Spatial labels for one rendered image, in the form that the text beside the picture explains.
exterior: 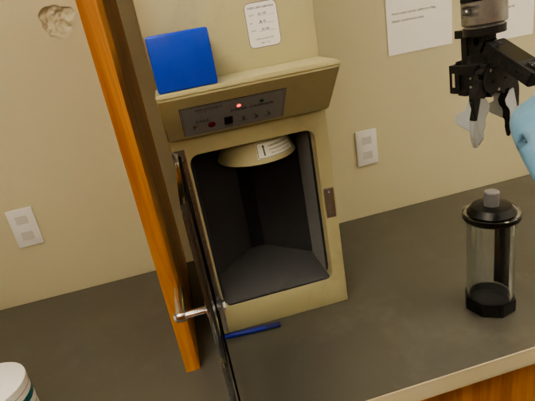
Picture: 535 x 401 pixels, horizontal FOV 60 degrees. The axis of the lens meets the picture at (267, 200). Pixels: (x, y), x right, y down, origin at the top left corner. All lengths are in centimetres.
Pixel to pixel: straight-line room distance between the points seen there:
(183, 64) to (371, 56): 79
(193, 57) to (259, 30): 17
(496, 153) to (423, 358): 96
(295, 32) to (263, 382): 68
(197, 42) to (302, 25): 23
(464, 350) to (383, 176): 72
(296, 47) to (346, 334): 61
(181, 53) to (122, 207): 72
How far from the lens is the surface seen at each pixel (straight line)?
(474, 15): 91
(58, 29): 135
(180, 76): 79
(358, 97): 146
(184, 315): 74
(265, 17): 92
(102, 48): 81
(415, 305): 113
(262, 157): 97
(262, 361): 102
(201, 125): 86
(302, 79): 83
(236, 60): 91
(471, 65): 93
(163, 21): 90
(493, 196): 100
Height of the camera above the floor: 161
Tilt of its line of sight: 22 degrees down
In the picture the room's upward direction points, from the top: 10 degrees counter-clockwise
